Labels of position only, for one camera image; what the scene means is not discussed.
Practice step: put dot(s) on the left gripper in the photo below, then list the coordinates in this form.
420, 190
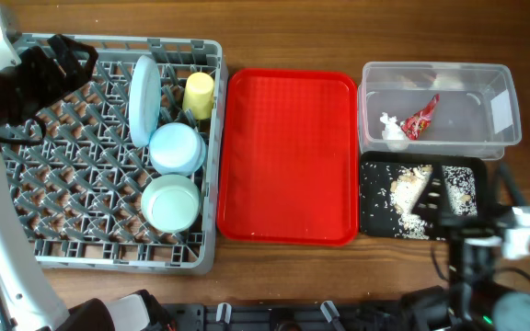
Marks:
36, 60

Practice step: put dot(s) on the spilled rice and peanuts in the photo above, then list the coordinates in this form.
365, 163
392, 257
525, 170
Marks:
390, 190

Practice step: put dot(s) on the black aluminium base frame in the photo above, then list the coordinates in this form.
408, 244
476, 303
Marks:
327, 315

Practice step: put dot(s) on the red plastic tray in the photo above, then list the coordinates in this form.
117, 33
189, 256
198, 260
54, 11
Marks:
289, 167

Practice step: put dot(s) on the yellow plastic cup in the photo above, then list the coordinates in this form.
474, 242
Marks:
198, 95

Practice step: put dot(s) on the light blue plate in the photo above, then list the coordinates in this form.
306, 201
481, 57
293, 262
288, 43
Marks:
144, 101

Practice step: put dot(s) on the red snack wrapper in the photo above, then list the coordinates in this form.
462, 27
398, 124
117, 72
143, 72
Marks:
416, 124

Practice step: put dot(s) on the green bowl with food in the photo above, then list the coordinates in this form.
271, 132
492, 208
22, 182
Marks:
171, 203

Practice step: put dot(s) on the light blue bowl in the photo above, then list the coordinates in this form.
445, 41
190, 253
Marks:
176, 148

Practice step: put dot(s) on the black plastic tray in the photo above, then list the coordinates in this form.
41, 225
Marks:
476, 165

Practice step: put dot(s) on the grey dishwasher rack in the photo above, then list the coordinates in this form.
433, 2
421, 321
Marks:
78, 194

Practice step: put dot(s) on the clear plastic bin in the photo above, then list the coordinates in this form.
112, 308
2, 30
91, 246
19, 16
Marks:
477, 114

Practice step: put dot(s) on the white tissue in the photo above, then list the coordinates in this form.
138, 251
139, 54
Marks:
396, 139

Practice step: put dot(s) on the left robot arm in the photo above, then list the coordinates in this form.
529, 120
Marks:
27, 300

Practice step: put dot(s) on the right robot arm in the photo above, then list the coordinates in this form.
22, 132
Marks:
473, 300

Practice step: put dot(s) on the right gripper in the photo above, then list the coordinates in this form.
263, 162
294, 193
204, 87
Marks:
468, 228

